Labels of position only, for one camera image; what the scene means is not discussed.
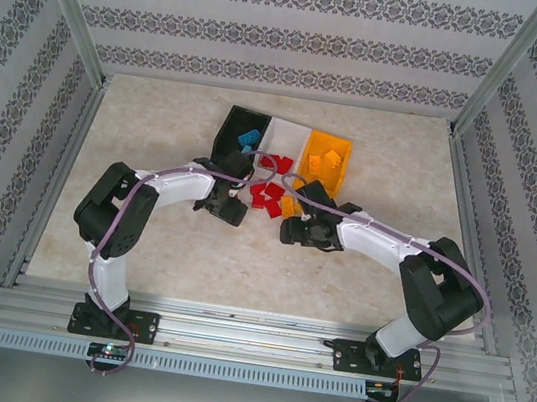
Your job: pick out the yellow square lego brick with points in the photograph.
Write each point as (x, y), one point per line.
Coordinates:
(333, 158)

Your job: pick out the red lego brick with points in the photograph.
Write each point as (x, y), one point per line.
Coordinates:
(275, 191)
(258, 201)
(284, 163)
(272, 208)
(267, 161)
(258, 190)

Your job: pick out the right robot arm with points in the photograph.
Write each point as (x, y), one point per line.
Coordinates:
(373, 242)

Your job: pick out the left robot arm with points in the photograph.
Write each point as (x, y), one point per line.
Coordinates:
(112, 284)

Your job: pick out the blue lego brick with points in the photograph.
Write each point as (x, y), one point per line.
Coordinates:
(245, 148)
(249, 136)

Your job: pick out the black plastic bin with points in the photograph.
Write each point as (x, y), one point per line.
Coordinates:
(231, 127)

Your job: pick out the yellow plastic bin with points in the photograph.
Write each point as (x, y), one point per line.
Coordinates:
(320, 143)

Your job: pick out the white plastic bin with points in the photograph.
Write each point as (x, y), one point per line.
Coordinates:
(288, 135)

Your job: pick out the small black circuit board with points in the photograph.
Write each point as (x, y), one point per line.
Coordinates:
(382, 389)
(107, 350)

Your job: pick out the aluminium side rail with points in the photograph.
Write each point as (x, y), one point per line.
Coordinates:
(466, 215)
(60, 180)

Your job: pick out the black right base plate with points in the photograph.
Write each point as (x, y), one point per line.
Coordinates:
(348, 357)

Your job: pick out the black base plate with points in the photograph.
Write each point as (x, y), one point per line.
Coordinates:
(348, 357)
(143, 326)

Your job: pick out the aluminium mounting rail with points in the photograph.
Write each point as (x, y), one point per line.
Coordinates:
(247, 344)

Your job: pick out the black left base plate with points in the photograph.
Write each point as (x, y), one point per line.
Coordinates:
(143, 326)

